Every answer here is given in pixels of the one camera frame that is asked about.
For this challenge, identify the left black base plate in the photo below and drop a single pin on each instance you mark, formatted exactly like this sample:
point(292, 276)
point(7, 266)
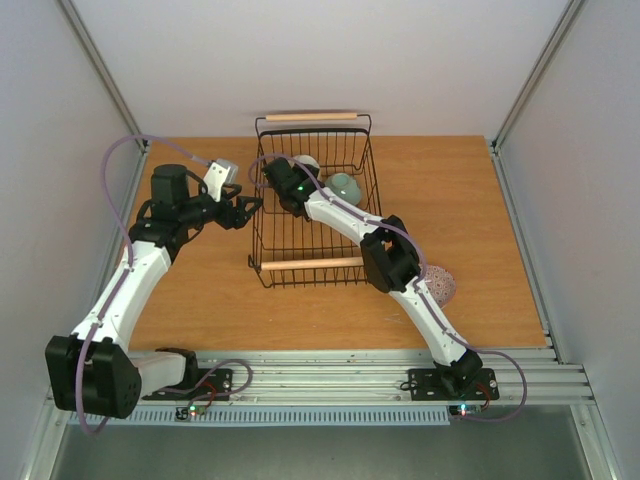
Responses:
point(221, 381)

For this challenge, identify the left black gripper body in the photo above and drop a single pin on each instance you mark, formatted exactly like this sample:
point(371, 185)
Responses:
point(191, 213)

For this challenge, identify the small circuit board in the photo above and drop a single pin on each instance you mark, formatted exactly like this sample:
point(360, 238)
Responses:
point(466, 410)
point(190, 412)

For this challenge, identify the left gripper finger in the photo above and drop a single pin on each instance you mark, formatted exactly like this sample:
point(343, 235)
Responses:
point(234, 192)
point(245, 209)

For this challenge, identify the celadon green bowl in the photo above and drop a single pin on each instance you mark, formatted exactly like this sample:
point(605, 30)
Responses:
point(345, 187)

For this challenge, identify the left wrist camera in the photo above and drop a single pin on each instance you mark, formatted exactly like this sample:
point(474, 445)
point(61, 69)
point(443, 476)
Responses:
point(219, 173)

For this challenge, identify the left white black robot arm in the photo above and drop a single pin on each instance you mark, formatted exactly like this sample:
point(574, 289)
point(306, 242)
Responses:
point(90, 370)

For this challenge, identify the red dotted pattern bowl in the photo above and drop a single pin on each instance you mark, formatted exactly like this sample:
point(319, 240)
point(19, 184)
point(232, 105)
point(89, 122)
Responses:
point(441, 284)

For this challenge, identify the black wire dish rack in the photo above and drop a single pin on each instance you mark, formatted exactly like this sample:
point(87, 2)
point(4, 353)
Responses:
point(290, 251)

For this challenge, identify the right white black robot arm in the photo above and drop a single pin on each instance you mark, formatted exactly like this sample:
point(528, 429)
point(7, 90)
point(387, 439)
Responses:
point(394, 265)

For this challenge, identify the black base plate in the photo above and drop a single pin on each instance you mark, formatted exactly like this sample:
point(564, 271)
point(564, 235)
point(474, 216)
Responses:
point(221, 381)
point(425, 384)

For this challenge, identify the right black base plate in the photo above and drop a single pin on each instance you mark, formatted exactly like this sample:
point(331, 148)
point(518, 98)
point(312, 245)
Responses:
point(425, 384)

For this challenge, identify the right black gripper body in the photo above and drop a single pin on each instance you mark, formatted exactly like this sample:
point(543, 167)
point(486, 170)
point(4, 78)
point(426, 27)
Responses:
point(276, 172)

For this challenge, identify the left small circuit board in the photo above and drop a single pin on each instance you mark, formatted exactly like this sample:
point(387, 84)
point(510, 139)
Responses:
point(190, 412)

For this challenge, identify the yellow patterned bowl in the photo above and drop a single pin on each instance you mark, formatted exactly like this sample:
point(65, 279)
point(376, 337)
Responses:
point(310, 162)

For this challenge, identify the right small circuit board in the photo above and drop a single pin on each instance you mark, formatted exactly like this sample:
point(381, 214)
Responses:
point(466, 410)

